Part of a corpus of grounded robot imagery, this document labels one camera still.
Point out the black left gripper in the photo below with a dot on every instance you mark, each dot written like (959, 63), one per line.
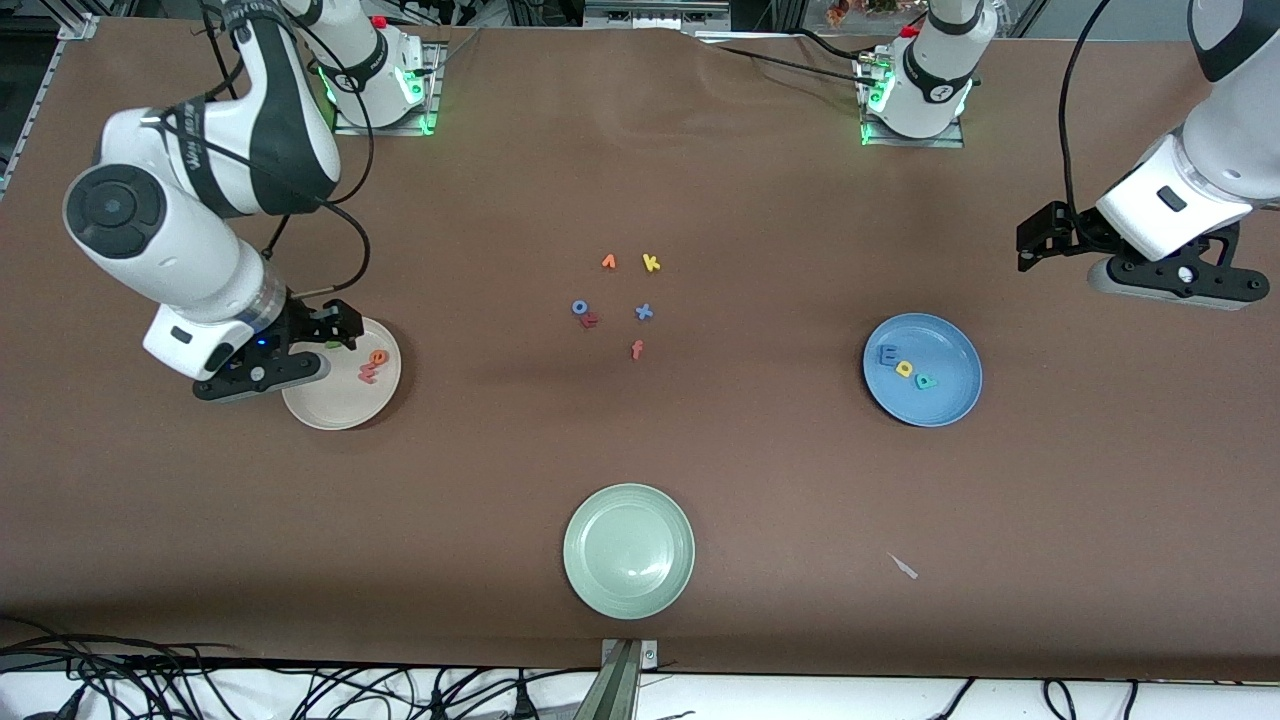
(1082, 232)

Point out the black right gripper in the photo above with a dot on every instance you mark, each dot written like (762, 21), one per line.
(303, 323)

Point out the pink foam letter w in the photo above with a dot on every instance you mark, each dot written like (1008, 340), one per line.
(368, 374)

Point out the blue foam letter E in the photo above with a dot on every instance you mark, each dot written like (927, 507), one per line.
(888, 354)

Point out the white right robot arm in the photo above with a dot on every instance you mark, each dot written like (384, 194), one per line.
(180, 250)

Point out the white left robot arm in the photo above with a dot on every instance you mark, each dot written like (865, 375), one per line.
(1160, 215)

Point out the beige brown plate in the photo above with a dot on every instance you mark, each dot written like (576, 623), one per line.
(345, 402)

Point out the blue plate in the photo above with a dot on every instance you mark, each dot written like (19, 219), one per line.
(940, 400)

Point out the paper table cover sheet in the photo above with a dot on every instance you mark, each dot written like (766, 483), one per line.
(200, 500)

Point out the pale green plate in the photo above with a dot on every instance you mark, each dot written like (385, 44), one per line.
(628, 552)

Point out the small white paper scrap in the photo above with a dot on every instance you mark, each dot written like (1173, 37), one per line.
(904, 567)

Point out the grey metal box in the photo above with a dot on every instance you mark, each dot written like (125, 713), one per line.
(655, 14)

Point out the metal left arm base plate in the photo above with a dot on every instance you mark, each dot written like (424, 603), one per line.
(910, 143)

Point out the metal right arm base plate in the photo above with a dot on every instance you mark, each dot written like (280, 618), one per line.
(436, 80)

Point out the aluminium frame profile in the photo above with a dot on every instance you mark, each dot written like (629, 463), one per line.
(78, 28)

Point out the metal table edge bracket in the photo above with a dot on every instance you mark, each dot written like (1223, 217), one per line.
(625, 680)

